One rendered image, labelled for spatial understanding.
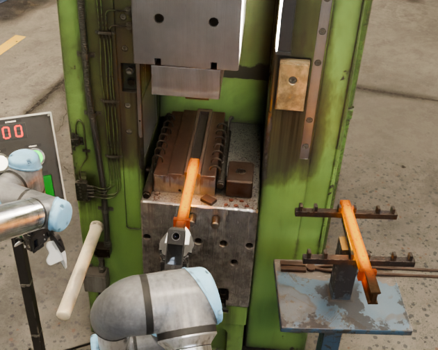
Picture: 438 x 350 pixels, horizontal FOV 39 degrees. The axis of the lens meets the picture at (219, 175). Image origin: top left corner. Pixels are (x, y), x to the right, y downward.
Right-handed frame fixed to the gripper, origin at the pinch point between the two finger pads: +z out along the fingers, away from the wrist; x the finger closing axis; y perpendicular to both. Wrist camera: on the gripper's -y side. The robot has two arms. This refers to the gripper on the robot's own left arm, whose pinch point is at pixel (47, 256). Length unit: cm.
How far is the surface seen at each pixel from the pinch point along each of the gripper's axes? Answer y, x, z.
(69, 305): -8.7, -3.6, 30.0
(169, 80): -46, 10, -38
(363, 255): -45, 75, -4
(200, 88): -50, 18, -37
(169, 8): -46, 10, -60
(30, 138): -20.3, -22.7, -20.3
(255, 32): -99, 10, -35
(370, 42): -427, -39, 95
